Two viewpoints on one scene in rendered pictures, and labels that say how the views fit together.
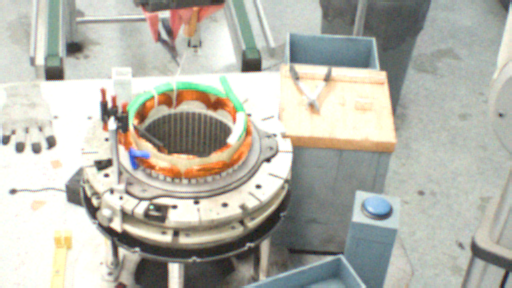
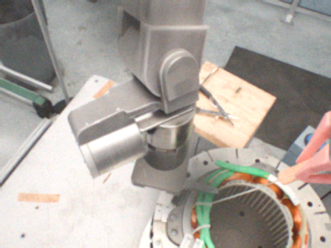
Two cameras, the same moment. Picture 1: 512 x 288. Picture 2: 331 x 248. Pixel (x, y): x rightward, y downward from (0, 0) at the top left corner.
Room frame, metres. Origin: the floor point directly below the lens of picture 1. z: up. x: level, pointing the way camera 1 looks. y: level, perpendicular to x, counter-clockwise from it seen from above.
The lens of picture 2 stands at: (1.03, 0.33, 1.65)
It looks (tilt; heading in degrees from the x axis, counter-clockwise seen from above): 56 degrees down; 303
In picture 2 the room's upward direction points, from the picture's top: 5 degrees clockwise
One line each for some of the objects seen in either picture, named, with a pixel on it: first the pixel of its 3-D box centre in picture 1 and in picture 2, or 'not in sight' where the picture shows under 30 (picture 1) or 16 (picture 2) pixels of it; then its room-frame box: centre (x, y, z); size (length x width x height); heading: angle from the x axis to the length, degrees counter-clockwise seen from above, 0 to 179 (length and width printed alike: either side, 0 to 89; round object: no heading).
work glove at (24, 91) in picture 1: (28, 114); not in sight; (1.41, 0.49, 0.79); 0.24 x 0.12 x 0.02; 13
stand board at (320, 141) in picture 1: (335, 106); (220, 105); (1.18, -0.13, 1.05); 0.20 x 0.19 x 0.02; 2
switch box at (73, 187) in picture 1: (95, 189); not in sight; (1.18, 0.30, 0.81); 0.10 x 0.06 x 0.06; 70
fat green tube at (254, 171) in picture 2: (233, 108); (256, 176); (1.03, 0.04, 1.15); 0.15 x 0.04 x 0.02; 8
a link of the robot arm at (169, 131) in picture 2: not in sight; (162, 118); (1.14, 0.17, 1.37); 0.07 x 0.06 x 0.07; 66
